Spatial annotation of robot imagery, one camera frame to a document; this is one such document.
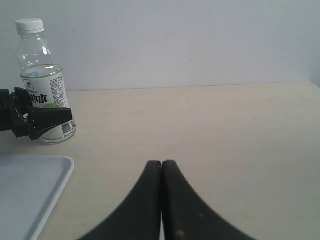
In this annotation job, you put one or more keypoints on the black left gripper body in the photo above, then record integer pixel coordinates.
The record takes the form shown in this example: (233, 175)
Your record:
(16, 112)

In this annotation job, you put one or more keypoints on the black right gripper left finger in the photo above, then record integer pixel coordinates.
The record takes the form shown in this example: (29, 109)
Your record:
(138, 217)

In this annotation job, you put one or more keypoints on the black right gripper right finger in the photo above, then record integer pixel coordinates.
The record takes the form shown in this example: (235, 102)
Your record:
(186, 216)

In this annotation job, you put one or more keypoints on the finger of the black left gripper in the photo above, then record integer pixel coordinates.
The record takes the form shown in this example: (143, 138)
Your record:
(42, 120)

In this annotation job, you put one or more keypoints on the clear labelled plastic bottle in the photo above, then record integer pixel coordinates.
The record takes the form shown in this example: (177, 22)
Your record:
(43, 79)

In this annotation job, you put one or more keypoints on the white bottle cap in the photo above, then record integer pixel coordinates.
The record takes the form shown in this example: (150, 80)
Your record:
(29, 26)

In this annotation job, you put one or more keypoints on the white rectangular plastic tray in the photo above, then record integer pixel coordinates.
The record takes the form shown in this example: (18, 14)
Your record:
(30, 186)

